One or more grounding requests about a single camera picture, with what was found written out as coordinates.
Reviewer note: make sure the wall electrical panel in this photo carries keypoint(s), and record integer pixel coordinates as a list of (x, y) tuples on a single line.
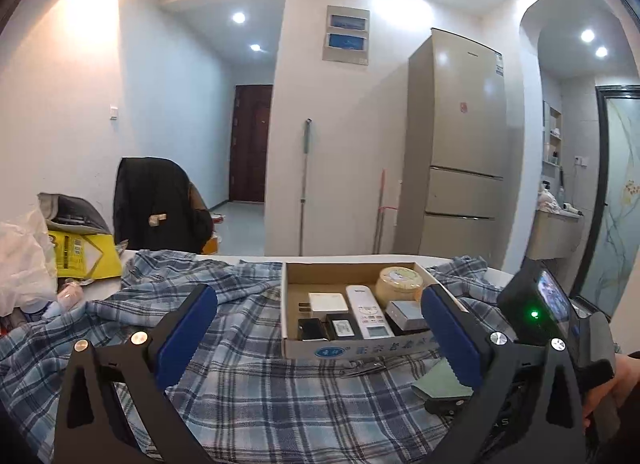
[(347, 35)]

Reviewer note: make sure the green card sheet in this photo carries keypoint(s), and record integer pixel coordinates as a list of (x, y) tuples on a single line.
[(440, 383)]

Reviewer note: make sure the white cardboard tray box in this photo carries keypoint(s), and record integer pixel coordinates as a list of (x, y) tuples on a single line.
[(301, 278)]

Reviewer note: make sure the grey bag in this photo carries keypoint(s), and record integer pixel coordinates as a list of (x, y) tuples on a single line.
[(72, 214)]

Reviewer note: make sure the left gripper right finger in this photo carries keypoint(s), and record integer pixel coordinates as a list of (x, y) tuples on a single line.
[(525, 402)]

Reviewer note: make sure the white power adapter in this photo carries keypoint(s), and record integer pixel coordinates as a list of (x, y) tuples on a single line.
[(327, 303)]

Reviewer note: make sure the glass bathroom door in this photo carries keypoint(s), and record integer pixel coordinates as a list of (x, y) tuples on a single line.
[(613, 240)]

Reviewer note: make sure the round cream tin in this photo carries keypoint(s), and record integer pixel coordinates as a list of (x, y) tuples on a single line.
[(397, 283)]

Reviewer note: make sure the bathroom vanity cabinet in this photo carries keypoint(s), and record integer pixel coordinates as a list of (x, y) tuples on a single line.
[(554, 236)]

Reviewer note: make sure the orange box on floor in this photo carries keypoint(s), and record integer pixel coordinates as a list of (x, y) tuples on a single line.
[(211, 246)]

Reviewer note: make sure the beige refrigerator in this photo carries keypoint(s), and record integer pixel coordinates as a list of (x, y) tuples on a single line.
[(454, 162)]

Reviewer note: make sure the metal nail clipper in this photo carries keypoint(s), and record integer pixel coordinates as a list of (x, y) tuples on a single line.
[(365, 368)]

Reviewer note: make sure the small black box with label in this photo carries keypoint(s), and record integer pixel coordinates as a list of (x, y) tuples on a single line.
[(342, 327)]

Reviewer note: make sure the dark wooden door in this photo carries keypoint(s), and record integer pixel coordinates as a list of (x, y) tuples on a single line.
[(249, 143)]

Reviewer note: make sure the bathroom wall shelf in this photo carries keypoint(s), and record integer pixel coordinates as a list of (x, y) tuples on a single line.
[(552, 139)]

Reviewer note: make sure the hair dryer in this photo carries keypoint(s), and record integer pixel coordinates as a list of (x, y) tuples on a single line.
[(570, 210)]

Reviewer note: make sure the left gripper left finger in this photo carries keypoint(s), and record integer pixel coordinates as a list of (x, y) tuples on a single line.
[(91, 426)]

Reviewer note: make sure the grey blue box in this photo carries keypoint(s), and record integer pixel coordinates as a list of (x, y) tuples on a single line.
[(405, 317)]

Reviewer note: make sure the yellow packaging bag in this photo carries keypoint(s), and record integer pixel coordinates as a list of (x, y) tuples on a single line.
[(85, 256)]

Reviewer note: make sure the pink bottle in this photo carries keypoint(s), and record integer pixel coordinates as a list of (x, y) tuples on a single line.
[(70, 296)]

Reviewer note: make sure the red broom handle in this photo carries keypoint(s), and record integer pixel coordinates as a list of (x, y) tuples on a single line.
[(380, 216)]

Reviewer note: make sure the white AC remote control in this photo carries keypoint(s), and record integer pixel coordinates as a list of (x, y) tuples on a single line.
[(368, 313)]

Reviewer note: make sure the wall light switch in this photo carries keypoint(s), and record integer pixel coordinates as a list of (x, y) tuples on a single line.
[(114, 111)]

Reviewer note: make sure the white plastic bag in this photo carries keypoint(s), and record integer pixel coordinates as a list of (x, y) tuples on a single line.
[(28, 269)]

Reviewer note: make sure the blue plaid shirt cloth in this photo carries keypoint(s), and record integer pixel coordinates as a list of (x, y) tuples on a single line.
[(239, 396)]

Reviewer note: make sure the chair with black jacket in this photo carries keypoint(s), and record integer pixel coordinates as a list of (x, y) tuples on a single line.
[(156, 207)]

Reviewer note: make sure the person's right hand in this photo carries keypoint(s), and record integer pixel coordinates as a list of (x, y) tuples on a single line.
[(619, 389)]

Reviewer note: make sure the small black charger cube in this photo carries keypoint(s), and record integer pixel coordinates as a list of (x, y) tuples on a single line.
[(311, 329)]

